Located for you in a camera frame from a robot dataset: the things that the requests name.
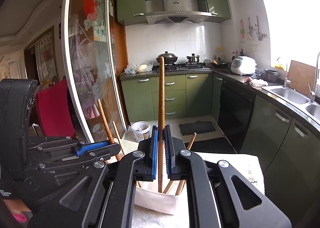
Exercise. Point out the chrome kitchen faucet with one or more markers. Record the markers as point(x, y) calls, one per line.
point(313, 89)

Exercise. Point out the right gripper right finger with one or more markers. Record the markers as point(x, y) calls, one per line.
point(233, 200)

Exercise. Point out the brown wooden chopstick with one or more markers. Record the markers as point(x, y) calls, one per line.
point(108, 132)

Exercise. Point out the green kitchen cabinet drawers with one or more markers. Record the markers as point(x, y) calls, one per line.
point(186, 95)

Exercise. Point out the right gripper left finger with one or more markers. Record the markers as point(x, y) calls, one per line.
point(103, 196)

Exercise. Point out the black wok with lid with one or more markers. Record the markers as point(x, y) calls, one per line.
point(169, 58)

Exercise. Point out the small steel pot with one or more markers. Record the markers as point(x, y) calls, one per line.
point(193, 58)

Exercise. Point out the red chair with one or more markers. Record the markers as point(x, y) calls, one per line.
point(53, 111)

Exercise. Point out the light wooden chopstick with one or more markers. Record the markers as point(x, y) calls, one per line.
point(121, 147)

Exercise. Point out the dark floor mat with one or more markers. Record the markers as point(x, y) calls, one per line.
point(198, 127)

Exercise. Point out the gas stove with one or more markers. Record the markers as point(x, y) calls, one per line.
point(186, 67)

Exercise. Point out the steel range hood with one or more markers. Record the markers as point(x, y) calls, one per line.
point(176, 11)

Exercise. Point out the white rice cooker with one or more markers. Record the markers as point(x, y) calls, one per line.
point(243, 65)

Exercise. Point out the wooden cutting board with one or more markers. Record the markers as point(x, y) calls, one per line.
point(301, 77)

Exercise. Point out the grey patterned tablecloth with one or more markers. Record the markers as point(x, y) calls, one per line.
point(152, 209)

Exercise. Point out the stainless steel sink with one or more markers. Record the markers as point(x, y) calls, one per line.
point(296, 99)

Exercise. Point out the white plastic bucket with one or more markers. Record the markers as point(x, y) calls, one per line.
point(141, 130)

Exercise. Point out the glass sliding door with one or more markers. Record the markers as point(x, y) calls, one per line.
point(92, 66)

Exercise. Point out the white plastic utensil holder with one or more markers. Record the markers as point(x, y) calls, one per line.
point(247, 165)

